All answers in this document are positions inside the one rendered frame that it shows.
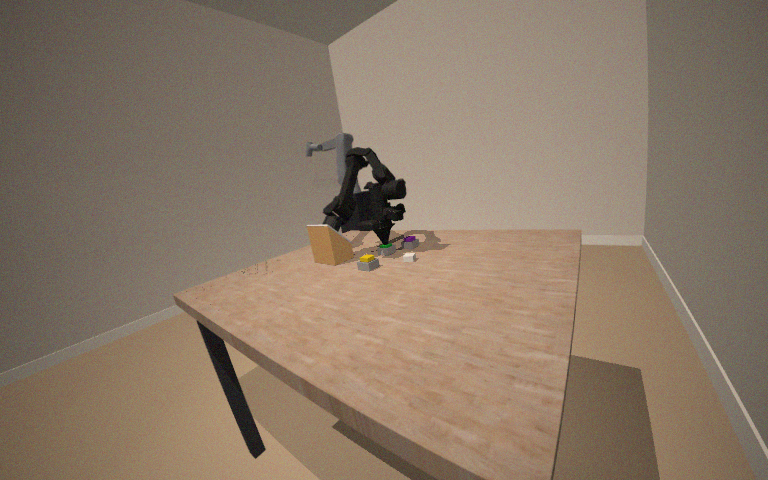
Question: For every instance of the yellow button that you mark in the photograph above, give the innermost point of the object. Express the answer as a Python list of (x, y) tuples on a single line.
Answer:
[(368, 263)]

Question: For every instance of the purple button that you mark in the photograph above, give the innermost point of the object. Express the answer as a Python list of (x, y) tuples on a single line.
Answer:
[(410, 242)]

